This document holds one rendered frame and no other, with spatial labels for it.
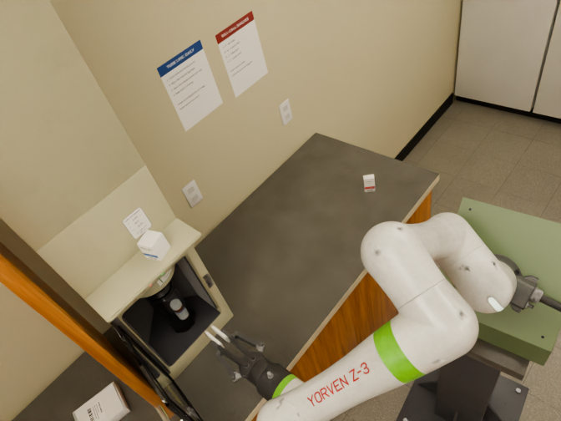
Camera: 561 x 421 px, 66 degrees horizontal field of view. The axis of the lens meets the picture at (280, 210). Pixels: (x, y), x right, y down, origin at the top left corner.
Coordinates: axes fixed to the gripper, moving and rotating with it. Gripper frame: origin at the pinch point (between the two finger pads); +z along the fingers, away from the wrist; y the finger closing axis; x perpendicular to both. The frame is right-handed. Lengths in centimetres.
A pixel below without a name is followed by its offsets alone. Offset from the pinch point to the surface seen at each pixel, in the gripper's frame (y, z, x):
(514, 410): -78, -74, 121
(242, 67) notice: -86, 62, -28
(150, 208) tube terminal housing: -9.3, 19.5, -36.7
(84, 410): 42, 36, 25
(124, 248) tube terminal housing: 2.2, 19.5, -32.0
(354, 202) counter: -86, 13, 29
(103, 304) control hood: 15.4, 13.2, -28.2
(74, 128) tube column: -5, 19, -67
